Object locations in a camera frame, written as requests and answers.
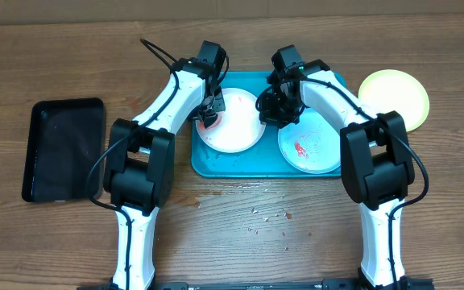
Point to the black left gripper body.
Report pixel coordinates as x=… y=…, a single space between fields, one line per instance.
x=209 y=106

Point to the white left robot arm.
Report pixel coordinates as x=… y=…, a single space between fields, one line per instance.
x=139 y=170

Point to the yellow plate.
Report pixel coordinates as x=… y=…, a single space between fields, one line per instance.
x=389 y=89

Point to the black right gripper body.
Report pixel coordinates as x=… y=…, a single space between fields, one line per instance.
x=280 y=111

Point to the black rectangular water tray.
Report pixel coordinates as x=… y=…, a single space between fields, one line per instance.
x=66 y=138

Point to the green and pink sponge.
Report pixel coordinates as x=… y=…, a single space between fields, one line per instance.
x=209 y=120

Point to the white plate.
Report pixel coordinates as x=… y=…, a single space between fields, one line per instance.
x=237 y=128

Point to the light blue plate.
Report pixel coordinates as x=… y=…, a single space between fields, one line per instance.
x=312 y=145

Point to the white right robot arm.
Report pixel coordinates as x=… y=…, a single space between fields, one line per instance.
x=376 y=166

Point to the teal plastic serving tray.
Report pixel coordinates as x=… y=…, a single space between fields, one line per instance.
x=264 y=159

